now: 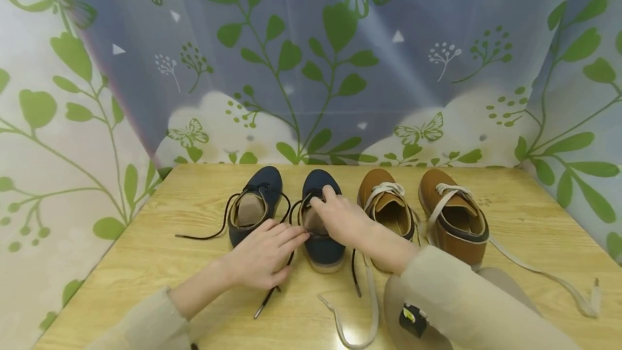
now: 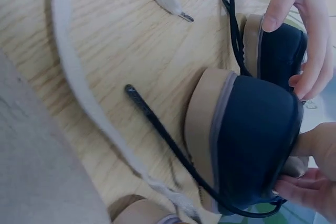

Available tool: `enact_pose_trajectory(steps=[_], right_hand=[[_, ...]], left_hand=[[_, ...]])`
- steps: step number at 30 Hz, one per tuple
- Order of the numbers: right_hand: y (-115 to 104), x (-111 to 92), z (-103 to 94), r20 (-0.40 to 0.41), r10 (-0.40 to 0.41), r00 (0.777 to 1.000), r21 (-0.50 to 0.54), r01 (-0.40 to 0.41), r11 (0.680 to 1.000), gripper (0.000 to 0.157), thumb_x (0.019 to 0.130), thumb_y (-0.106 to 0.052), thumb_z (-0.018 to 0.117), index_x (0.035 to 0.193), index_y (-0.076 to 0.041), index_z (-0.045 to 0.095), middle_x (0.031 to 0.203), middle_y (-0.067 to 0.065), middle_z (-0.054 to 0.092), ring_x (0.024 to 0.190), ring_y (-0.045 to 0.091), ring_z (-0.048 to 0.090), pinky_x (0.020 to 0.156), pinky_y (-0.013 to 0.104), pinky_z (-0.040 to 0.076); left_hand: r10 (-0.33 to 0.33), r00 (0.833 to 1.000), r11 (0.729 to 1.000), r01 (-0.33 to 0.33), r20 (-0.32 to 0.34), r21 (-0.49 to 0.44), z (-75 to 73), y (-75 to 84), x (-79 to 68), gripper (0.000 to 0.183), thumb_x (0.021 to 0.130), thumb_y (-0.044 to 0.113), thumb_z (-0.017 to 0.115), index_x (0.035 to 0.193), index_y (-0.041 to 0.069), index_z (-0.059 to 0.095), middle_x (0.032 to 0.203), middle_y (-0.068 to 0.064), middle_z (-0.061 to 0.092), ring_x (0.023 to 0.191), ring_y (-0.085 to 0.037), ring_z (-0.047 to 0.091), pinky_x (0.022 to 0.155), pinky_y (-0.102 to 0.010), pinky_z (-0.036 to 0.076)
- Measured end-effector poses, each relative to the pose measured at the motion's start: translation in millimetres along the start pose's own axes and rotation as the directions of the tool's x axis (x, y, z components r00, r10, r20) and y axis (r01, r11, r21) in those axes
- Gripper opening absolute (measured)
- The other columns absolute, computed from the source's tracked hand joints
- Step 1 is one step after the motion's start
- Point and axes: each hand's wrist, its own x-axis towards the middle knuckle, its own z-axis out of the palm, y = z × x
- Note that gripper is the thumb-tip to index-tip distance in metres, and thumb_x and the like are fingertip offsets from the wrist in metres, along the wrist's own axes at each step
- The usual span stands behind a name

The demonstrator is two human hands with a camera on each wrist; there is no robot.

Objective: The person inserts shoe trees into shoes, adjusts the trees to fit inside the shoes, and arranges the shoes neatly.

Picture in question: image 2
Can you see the person's left hand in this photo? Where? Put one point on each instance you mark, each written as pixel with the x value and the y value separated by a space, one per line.
pixel 320 24

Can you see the person's right hand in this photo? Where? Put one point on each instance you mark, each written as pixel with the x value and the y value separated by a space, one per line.
pixel 325 150

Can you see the person's right thumb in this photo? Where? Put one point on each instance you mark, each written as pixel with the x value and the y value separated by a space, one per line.
pixel 312 140

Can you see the person's right fingers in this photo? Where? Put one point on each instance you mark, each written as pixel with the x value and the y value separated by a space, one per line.
pixel 304 186

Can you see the person's left fingers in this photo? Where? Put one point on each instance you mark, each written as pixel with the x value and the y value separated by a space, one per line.
pixel 319 58

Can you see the person's left thumb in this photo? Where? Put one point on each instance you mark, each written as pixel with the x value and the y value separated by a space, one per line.
pixel 281 1

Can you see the navy shoe tan sole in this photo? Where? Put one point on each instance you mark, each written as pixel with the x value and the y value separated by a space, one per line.
pixel 278 53
pixel 252 134

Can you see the black round shoelace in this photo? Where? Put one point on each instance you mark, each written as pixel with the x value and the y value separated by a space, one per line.
pixel 232 11
pixel 162 129

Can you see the tan soled shoe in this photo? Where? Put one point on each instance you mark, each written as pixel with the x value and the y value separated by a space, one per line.
pixel 136 209

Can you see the white flat shoelace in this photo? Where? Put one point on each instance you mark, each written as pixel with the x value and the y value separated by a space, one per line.
pixel 78 77

